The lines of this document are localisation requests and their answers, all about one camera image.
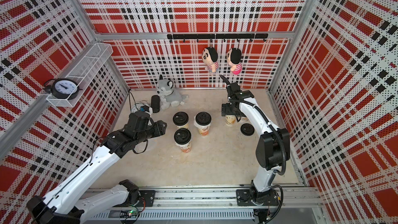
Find hanging doll blue shorts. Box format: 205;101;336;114
202;47;219;73

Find white alarm clock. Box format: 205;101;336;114
131;100;153;115

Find white wire basket shelf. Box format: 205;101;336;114
46;43;113;107

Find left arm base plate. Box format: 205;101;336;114
130;190;156;207

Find paper milk tea cup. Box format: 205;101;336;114
175;122;189;129

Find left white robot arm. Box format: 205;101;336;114
27;112;167;224

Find black glasses case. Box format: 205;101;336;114
150;95;161;113

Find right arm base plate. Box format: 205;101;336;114
236;188;279;206

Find hanging doll pink dress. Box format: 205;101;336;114
227;48;243;75

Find black hook rail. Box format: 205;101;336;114
166;33;269;41

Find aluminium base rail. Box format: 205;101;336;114
89;184;328;224

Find black wall clock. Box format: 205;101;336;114
44;78;81;100

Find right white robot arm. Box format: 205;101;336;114
221;76;290;206

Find black cup lid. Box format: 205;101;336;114
240;123;255;136
174;128;192;145
173;112;189;125
195;112;211;127

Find grey husky plush toy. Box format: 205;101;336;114
157;75;189;110

